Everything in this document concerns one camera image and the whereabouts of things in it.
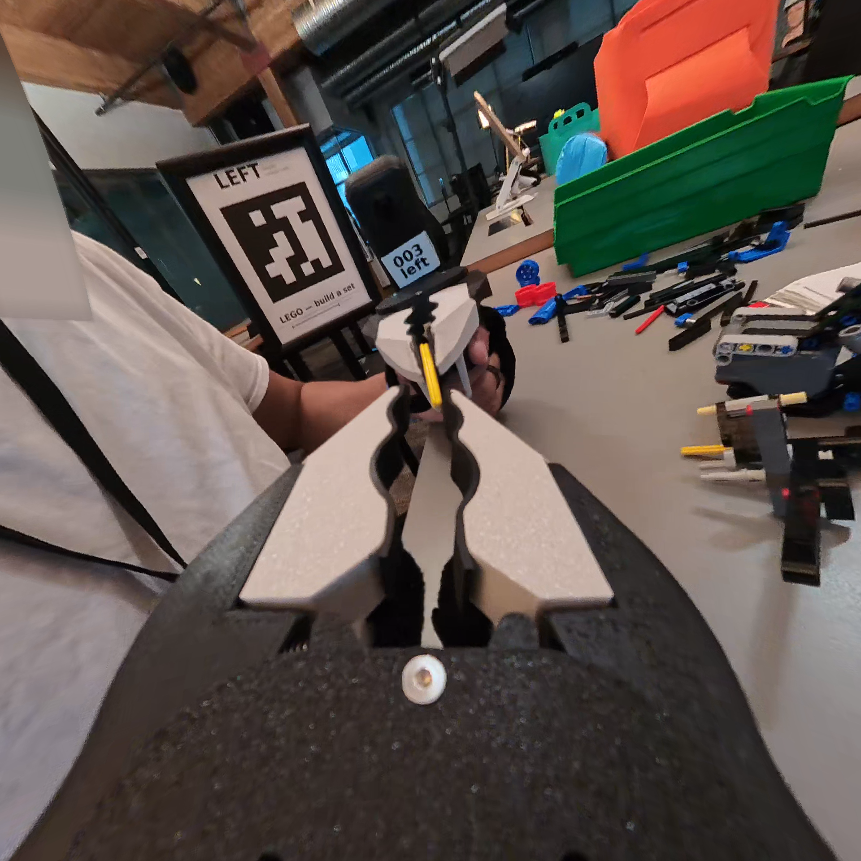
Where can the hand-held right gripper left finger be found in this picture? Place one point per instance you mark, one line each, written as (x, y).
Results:
(323, 531)

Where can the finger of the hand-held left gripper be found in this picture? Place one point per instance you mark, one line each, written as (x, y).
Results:
(397, 343)
(454, 326)

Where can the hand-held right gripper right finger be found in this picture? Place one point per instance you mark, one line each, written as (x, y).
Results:
(524, 531)

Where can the yellow lego axle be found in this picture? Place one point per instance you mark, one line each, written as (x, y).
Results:
(430, 377)

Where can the person's left forearm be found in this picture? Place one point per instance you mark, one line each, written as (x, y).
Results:
(323, 410)

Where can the pile of long lego beams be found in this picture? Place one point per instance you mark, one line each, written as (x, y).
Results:
(672, 292)

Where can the small black lego assembly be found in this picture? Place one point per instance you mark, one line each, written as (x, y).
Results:
(804, 484)

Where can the large grey lego assembly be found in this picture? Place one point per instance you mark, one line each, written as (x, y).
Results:
(773, 373)

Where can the lego instruction booklet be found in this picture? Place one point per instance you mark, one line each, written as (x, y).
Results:
(807, 286)

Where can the person's left hand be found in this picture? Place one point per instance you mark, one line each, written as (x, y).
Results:
(485, 380)

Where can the grey background table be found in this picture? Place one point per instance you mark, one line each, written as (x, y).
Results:
(504, 239)

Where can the black framed marker sign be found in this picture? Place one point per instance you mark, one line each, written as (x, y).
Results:
(282, 235)

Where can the light green plastic case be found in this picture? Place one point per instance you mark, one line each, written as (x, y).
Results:
(562, 124)

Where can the hanging light panel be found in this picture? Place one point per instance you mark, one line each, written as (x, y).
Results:
(474, 37)

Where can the light blue plastic object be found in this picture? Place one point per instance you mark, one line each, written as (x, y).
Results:
(582, 158)

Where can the green plastic bin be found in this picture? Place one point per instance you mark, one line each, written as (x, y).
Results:
(672, 192)

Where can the orange plastic bin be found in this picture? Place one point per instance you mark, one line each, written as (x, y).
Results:
(686, 81)

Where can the metal air duct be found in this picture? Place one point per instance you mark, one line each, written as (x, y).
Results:
(336, 23)

